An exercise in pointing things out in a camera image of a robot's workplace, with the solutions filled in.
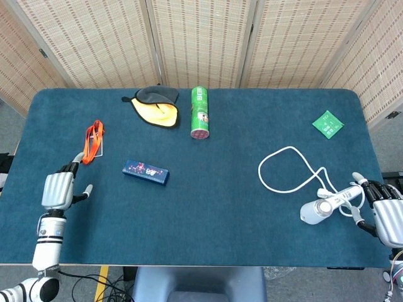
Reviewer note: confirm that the yellow and grey cloth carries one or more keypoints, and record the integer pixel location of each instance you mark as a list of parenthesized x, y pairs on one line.
[(157, 116)]

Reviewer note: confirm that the black equipment block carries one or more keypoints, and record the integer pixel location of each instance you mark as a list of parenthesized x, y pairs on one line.
[(392, 175), (4, 170)]

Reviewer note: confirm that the green chip can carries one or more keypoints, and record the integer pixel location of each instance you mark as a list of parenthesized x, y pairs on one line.
[(200, 110)]

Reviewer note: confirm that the black table leg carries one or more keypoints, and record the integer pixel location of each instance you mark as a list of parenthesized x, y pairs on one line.
[(129, 273)]

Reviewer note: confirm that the green sachet packet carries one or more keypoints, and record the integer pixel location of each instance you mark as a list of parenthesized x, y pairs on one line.
[(327, 124)]

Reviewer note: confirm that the teal table mat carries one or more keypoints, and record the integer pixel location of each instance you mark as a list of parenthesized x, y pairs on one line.
[(220, 204)]

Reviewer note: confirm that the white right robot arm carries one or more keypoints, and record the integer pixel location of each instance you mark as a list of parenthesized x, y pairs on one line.
[(397, 283)]

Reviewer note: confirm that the blue glasses case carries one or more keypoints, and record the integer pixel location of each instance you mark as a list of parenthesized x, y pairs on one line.
[(145, 171)]

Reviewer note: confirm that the woven bamboo folding screen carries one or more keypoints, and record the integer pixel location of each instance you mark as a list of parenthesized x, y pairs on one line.
[(201, 41)]

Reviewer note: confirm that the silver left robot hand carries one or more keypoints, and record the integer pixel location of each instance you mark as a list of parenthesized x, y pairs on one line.
[(58, 192)]

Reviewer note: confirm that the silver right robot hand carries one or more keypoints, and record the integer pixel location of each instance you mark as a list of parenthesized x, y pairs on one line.
[(390, 220)]

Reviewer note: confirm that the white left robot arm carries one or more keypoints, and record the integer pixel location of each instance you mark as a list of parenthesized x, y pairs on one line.
[(47, 245)]

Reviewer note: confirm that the blue grey chair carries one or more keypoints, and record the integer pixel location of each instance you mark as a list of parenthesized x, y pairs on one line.
[(201, 283)]

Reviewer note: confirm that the white handheld device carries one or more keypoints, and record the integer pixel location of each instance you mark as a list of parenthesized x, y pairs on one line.
[(311, 212)]

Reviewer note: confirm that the clear badge card holder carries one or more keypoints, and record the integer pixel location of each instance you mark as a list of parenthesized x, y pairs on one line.
[(98, 148)]

